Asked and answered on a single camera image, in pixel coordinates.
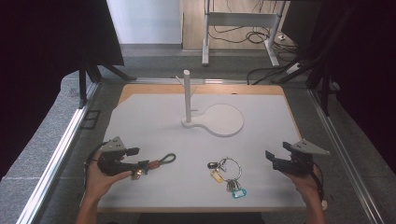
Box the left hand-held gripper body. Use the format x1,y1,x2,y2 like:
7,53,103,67
96,135,141,177

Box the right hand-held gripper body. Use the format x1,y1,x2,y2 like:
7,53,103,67
272,138,331,177

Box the metal key ring with tags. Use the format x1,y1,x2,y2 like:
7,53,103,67
206,157,248,200

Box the white key holder stand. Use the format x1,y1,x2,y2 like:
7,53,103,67
175,69,245,138

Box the person's right hand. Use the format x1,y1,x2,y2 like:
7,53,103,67
283,162,323,203

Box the person's left hand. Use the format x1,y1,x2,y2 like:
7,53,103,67
84,150,134,202

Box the white table mat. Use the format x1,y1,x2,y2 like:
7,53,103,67
97,92,308,210

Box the black stand legs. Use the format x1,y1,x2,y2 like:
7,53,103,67
78,57,138,109
274,50,332,117

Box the white power strip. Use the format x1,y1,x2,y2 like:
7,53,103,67
285,63,301,75

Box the black curtain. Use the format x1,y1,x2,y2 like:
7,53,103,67
281,0,396,174
0,0,126,180

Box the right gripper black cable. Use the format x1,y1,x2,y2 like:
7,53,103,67
311,161,329,210

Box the aluminium rail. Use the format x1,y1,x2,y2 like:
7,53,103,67
306,88,388,224
124,77,250,86
16,82,101,224

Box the black floor cables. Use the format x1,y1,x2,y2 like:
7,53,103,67
207,24,302,86

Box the white metal desk frame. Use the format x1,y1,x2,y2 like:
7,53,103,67
201,0,286,67

